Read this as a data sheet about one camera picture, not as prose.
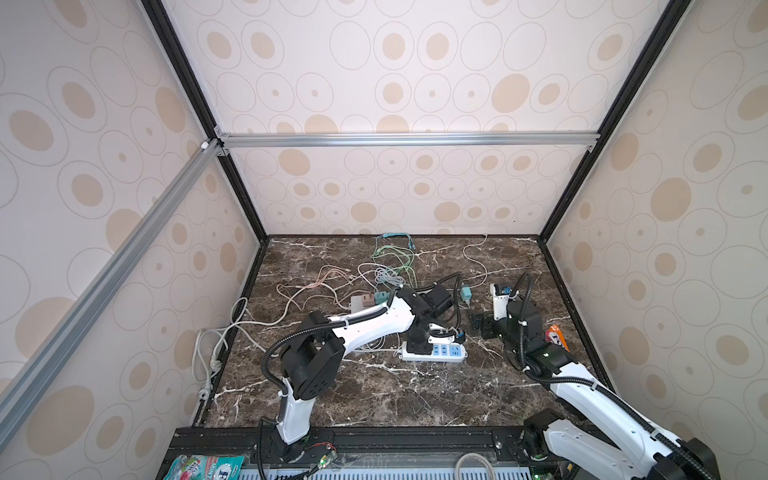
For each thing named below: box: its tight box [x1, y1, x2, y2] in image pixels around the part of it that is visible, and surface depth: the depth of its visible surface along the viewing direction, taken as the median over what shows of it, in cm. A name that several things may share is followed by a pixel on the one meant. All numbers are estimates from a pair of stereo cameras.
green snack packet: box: [164, 455, 245, 480], surface depth 70 cm
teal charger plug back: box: [460, 284, 472, 301], surface depth 102 cm
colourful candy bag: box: [545, 324, 571, 352], surface depth 92 cm
